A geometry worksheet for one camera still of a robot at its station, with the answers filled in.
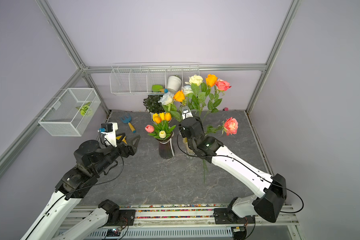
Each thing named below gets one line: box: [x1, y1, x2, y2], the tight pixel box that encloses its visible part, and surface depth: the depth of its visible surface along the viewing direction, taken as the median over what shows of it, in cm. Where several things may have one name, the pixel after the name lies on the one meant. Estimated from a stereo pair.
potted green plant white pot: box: [143, 94, 166, 121], surface depth 103 cm
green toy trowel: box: [151, 84, 169, 93], surface depth 102 cm
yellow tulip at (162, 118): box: [159, 112, 166, 130], surface depth 79 cm
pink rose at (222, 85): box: [215, 78, 232, 92], surface depth 72 cm
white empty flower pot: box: [167, 75, 182, 93], surface depth 95 cm
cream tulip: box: [159, 130, 167, 139], surface depth 71 cm
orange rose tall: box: [201, 74, 219, 117], surface depth 76 cm
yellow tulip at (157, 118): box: [152, 112, 163, 133], surface depth 79 cm
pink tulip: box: [144, 124, 155, 134], surface depth 72 cm
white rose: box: [181, 85, 194, 96], surface depth 75 cm
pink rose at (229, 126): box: [205, 117, 239, 136], surface depth 66 cm
